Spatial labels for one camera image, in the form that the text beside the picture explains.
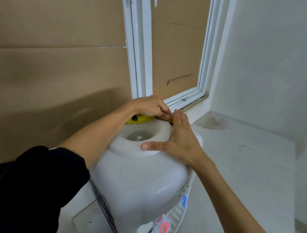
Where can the red tap lever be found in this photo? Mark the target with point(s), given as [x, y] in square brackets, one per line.
[163, 225]

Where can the person's left hand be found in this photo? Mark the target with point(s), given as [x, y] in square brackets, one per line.
[151, 106]

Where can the blue tap lever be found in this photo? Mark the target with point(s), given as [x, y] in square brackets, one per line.
[184, 201]

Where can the brown cardboard window cover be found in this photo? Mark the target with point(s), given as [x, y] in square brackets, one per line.
[60, 72]
[177, 48]

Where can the white drip tray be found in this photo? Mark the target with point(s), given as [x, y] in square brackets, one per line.
[177, 217]

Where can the yellow grey cleaning cloth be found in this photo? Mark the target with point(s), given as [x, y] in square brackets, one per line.
[141, 119]

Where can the white water dispenser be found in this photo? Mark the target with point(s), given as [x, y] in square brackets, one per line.
[144, 182]

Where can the white window frame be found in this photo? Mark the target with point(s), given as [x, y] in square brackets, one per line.
[141, 48]

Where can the person's right hand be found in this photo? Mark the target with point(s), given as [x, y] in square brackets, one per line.
[182, 141]

